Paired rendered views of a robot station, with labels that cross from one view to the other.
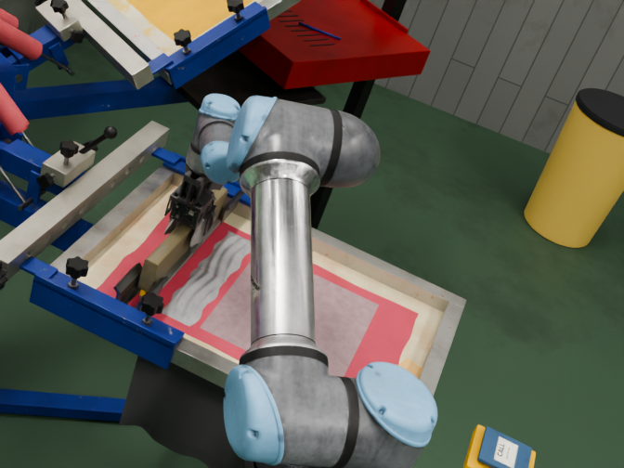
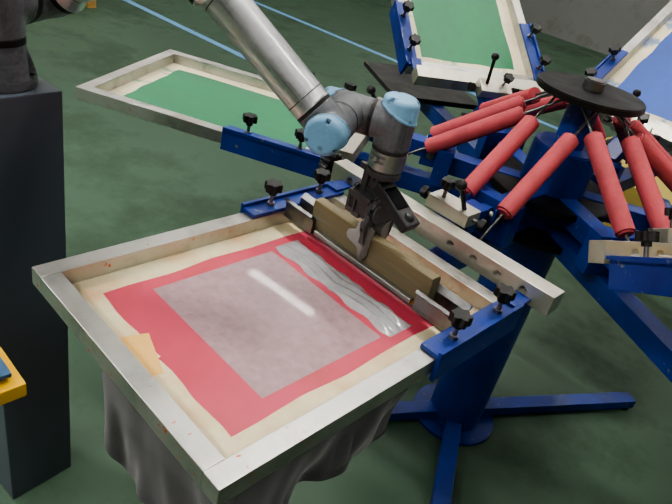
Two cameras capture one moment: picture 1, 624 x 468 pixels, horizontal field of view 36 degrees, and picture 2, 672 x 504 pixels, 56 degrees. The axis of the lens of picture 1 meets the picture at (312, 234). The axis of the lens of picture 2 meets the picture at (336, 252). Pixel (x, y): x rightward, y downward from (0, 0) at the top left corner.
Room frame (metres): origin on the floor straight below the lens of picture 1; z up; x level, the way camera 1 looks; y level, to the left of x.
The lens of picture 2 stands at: (2.22, -0.81, 1.72)
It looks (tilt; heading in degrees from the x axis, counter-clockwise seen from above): 31 degrees down; 121
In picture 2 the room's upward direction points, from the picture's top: 14 degrees clockwise
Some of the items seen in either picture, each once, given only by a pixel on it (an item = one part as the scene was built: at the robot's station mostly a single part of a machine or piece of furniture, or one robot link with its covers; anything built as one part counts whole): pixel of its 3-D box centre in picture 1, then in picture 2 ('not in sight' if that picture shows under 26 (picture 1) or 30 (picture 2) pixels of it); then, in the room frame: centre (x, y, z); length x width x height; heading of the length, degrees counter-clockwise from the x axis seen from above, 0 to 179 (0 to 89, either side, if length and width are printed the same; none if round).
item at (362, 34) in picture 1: (315, 32); not in sight; (2.90, 0.22, 1.06); 0.61 x 0.46 x 0.12; 143
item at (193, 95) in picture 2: not in sight; (279, 91); (0.94, 0.73, 1.05); 1.08 x 0.61 x 0.23; 23
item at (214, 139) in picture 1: (229, 155); (346, 112); (1.56, 0.20, 1.31); 0.11 x 0.11 x 0.08; 22
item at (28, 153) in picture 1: (42, 169); (460, 218); (1.71, 0.59, 1.02); 0.17 x 0.06 x 0.05; 83
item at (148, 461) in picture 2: not in sight; (158, 441); (1.60, -0.25, 0.74); 0.45 x 0.03 x 0.43; 173
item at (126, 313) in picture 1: (107, 315); (293, 207); (1.40, 0.31, 0.98); 0.30 x 0.05 x 0.07; 83
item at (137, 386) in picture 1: (235, 425); not in sight; (1.45, 0.00, 0.77); 0.46 x 0.09 x 0.36; 83
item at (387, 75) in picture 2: not in sight; (455, 129); (1.24, 1.49, 0.91); 1.34 x 0.41 x 0.08; 143
